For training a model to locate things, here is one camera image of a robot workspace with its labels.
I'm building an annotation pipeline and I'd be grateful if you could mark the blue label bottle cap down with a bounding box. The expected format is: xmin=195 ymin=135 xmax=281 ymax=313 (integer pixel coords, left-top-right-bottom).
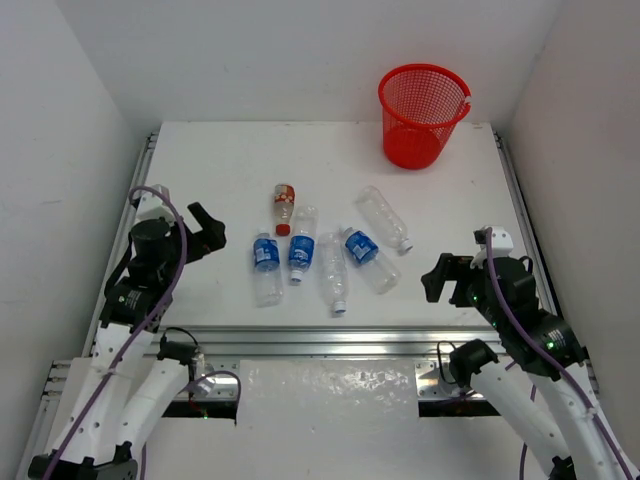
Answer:
xmin=287 ymin=206 xmax=319 ymax=284

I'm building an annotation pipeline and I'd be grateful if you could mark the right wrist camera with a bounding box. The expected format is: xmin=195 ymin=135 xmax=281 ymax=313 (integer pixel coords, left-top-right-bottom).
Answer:
xmin=471 ymin=226 xmax=514 ymax=269

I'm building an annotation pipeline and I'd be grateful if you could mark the aluminium front rail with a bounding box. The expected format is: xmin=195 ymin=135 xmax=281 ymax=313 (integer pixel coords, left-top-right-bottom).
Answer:
xmin=159 ymin=325 xmax=506 ymax=359

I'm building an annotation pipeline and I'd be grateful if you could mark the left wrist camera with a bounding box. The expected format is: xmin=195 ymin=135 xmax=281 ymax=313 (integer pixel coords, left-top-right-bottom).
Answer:
xmin=136 ymin=191 xmax=174 ymax=224

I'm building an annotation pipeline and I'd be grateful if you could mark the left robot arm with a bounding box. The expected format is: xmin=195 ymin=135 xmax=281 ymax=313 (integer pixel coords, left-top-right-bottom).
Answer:
xmin=27 ymin=199 xmax=226 ymax=479

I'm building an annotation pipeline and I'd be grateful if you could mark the red label bottle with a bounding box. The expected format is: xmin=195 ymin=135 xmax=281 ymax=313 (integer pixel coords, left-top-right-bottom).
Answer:
xmin=273 ymin=184 xmax=295 ymax=237

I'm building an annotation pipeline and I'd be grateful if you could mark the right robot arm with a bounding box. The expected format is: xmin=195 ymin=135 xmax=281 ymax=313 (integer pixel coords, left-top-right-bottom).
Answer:
xmin=421 ymin=253 xmax=639 ymax=479

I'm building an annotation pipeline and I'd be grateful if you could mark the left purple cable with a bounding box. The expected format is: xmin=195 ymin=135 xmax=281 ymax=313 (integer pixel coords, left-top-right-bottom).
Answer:
xmin=42 ymin=185 xmax=189 ymax=480

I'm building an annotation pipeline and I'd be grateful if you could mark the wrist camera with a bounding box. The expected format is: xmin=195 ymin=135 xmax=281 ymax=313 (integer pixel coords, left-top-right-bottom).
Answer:
xmin=136 ymin=191 xmax=174 ymax=224
xmin=471 ymin=226 xmax=514 ymax=269

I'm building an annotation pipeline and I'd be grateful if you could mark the red mesh plastic bin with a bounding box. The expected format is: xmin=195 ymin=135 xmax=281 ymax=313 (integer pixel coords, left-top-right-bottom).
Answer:
xmin=378 ymin=64 xmax=471 ymax=170

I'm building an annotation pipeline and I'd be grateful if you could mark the blue label bottle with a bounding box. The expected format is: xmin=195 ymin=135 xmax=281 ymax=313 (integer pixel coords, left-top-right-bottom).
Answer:
xmin=252 ymin=229 xmax=283 ymax=307
xmin=340 ymin=227 xmax=401 ymax=295

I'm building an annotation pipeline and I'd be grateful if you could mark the clear bottle blue ring cap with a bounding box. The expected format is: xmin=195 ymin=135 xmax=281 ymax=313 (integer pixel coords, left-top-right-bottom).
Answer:
xmin=317 ymin=232 xmax=349 ymax=317

